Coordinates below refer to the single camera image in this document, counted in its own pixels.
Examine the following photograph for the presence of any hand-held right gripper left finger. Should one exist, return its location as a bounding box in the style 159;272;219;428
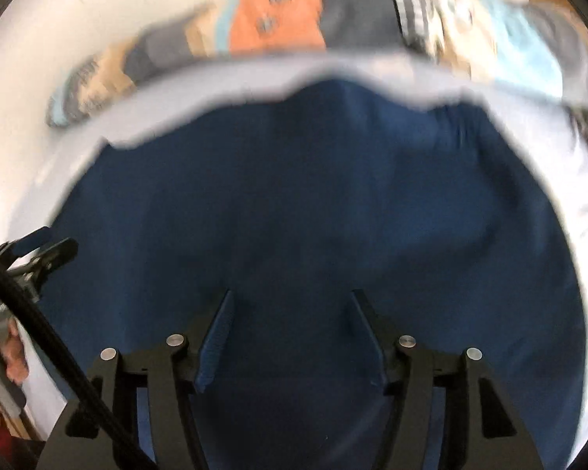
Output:
36;289;236;470

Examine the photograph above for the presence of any black cable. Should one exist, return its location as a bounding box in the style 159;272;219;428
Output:
0;249;145;470

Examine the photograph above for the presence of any patchwork quilt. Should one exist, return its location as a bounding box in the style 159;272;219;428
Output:
46;0;588;128

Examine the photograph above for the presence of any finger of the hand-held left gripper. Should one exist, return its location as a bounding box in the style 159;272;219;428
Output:
0;226;52;260
15;237;79;285

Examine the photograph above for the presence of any navy jacket with red collar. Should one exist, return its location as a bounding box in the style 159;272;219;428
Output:
10;78;588;470

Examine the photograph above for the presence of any person's left hand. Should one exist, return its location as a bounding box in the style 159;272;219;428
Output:
0;323;31;427

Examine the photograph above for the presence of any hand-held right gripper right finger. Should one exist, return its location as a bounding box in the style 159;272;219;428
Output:
350;289;544;470

